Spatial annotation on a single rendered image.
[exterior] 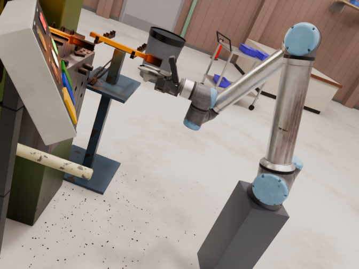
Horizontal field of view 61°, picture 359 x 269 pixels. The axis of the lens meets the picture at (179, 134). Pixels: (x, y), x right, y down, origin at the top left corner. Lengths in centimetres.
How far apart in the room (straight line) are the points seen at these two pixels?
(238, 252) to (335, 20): 810
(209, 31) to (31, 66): 750
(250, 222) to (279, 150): 45
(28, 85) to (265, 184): 97
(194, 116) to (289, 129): 43
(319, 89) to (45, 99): 653
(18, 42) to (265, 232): 138
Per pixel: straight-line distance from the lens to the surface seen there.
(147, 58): 174
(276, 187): 132
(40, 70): 73
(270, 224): 164
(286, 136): 129
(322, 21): 912
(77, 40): 146
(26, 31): 71
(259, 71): 142
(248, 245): 171
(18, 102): 95
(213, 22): 809
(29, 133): 153
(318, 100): 710
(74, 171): 124
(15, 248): 178
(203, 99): 138
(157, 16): 785
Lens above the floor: 139
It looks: 25 degrees down
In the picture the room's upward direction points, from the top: 23 degrees clockwise
